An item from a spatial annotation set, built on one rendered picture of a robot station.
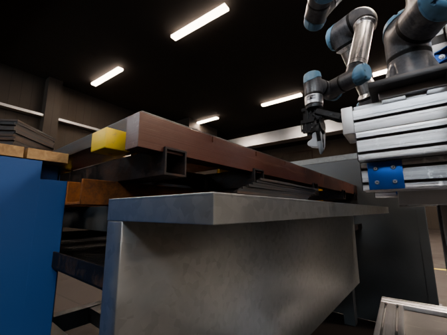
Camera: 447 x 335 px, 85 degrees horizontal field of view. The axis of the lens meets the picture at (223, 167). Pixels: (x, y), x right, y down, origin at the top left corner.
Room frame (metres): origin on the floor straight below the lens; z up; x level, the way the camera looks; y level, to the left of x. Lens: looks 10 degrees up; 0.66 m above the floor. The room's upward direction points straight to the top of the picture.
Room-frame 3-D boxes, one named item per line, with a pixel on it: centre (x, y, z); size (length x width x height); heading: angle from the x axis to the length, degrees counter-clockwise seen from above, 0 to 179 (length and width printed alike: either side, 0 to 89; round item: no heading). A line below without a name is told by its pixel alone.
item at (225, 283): (0.84, -0.26, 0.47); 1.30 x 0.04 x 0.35; 141
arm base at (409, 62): (0.70, -0.58, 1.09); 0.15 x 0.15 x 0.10
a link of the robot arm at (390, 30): (0.69, -0.58, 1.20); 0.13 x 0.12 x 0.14; 170
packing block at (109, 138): (0.46, 0.22, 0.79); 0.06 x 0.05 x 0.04; 51
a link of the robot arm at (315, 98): (0.99, -0.39, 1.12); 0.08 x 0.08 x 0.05
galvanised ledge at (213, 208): (0.79, -0.33, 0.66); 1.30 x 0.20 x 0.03; 141
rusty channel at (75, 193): (1.13, -0.23, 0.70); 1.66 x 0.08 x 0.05; 141
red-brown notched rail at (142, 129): (1.02, -0.36, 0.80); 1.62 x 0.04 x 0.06; 141
